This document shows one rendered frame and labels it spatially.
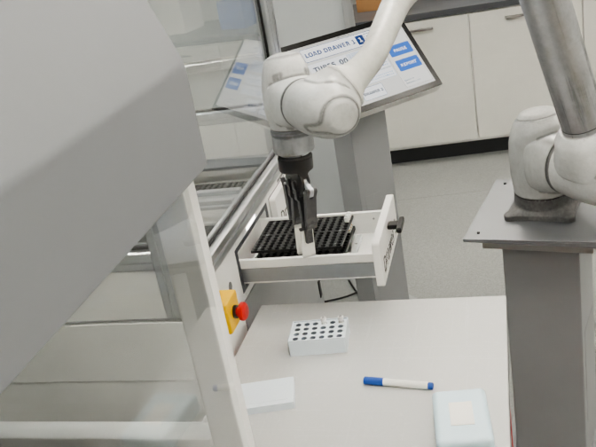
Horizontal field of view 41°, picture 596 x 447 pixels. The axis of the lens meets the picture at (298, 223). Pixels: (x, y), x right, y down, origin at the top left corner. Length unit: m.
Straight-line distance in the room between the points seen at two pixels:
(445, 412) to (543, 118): 0.91
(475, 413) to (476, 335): 0.32
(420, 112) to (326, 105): 3.41
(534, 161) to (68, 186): 1.51
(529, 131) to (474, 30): 2.73
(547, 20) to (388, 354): 0.77
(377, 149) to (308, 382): 1.39
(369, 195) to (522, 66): 2.16
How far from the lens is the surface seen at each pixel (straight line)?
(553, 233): 2.11
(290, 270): 1.88
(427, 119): 4.89
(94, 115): 0.81
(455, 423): 1.43
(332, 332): 1.75
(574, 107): 1.90
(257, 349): 1.80
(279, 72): 1.64
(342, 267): 1.84
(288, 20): 3.49
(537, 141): 2.08
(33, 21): 0.81
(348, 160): 2.86
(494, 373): 1.62
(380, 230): 1.85
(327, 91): 1.49
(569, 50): 1.84
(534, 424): 2.51
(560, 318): 2.29
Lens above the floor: 1.68
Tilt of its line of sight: 23 degrees down
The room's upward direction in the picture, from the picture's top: 10 degrees counter-clockwise
